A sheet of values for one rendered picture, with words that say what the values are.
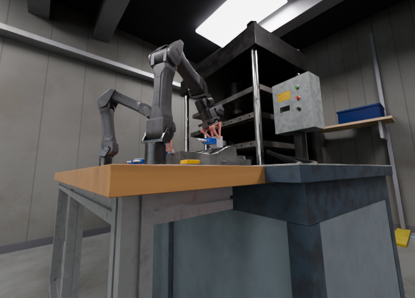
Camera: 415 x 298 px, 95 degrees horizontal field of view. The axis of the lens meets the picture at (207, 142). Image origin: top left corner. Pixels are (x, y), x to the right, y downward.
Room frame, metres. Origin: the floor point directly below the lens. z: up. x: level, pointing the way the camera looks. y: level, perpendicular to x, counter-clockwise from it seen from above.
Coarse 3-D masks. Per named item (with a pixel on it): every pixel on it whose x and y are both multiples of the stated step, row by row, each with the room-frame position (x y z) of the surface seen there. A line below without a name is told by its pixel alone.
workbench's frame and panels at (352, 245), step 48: (240, 192) 0.57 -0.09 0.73; (288, 192) 0.44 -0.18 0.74; (336, 192) 0.50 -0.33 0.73; (384, 192) 0.75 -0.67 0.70; (192, 240) 0.79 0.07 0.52; (240, 240) 0.58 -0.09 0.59; (288, 240) 0.45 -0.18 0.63; (336, 240) 0.49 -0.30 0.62; (384, 240) 0.70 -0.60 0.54; (192, 288) 0.80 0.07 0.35; (240, 288) 0.58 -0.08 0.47; (288, 288) 0.46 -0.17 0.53; (336, 288) 0.47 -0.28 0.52; (384, 288) 0.66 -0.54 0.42
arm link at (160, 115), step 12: (156, 60) 0.60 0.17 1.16; (168, 60) 0.58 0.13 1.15; (156, 72) 0.59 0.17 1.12; (168, 72) 0.59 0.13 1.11; (156, 84) 0.59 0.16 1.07; (168, 84) 0.59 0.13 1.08; (156, 96) 0.58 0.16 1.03; (168, 96) 0.60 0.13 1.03; (156, 108) 0.58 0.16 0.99; (168, 108) 0.59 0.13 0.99; (156, 120) 0.57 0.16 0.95; (168, 120) 0.59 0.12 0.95; (156, 132) 0.57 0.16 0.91
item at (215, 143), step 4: (196, 140) 0.85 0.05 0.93; (200, 140) 0.85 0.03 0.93; (204, 140) 0.87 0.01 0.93; (208, 140) 0.87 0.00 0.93; (212, 140) 0.87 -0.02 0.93; (216, 140) 0.89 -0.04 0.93; (220, 140) 0.90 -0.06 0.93; (204, 144) 0.90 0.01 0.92; (208, 144) 0.89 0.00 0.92; (212, 144) 0.90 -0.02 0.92; (216, 144) 0.89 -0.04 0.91; (220, 144) 0.90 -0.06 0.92
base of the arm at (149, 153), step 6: (150, 144) 0.55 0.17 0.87; (156, 144) 0.55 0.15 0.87; (162, 144) 0.57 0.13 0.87; (150, 150) 0.55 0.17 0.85; (156, 150) 0.55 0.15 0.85; (162, 150) 0.57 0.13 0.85; (150, 156) 0.55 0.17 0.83; (156, 156) 0.55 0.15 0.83; (162, 156) 0.57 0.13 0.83; (150, 162) 0.55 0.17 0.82; (156, 162) 0.55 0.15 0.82; (162, 162) 0.57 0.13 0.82
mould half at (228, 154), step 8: (176, 152) 0.95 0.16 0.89; (184, 152) 0.93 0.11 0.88; (192, 152) 0.96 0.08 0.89; (200, 152) 1.28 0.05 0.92; (208, 152) 1.17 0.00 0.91; (216, 152) 1.07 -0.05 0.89; (224, 152) 1.08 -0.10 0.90; (232, 152) 1.12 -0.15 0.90; (168, 160) 1.03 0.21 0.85; (176, 160) 0.95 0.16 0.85; (200, 160) 0.98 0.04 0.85; (208, 160) 1.01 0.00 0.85; (216, 160) 1.04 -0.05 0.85; (224, 160) 1.08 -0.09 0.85; (232, 160) 1.11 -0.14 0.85; (240, 160) 1.15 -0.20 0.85; (248, 160) 1.19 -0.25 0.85
